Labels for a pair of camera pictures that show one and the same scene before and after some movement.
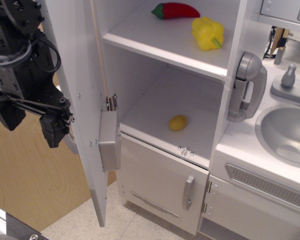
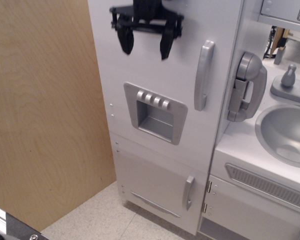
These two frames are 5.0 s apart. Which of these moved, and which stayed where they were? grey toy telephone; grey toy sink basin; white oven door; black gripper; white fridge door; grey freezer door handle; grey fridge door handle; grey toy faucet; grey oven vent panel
Moved: black gripper; white fridge door; grey fridge door handle
Stayed: grey toy telephone; grey oven vent panel; white oven door; grey toy sink basin; grey freezer door handle; grey toy faucet
